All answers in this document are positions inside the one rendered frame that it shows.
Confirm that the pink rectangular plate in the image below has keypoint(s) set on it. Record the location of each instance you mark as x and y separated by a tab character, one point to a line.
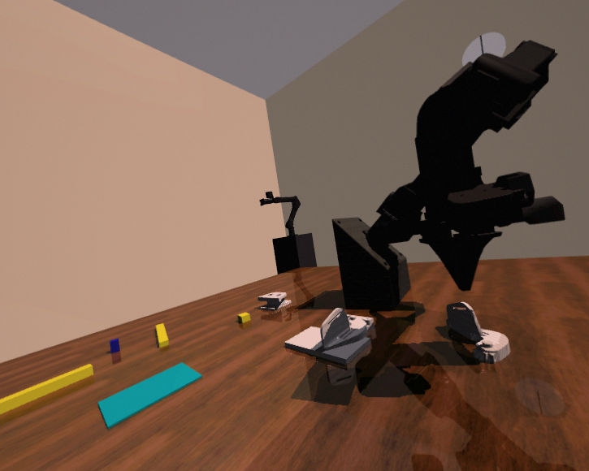
309	341

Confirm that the small blue cube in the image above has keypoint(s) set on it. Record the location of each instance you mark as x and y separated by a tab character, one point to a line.
114	345

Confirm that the pink plate with two round holes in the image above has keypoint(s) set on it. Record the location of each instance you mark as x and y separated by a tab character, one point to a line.
274	296

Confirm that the yellow flat bar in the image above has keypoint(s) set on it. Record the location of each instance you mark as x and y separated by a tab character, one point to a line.
162	335

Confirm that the teal rectangular plate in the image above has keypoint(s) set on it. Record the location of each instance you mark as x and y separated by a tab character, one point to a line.
129	401

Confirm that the pink trapezoid plate with holes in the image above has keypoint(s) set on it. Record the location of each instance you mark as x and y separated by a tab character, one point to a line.
369	322

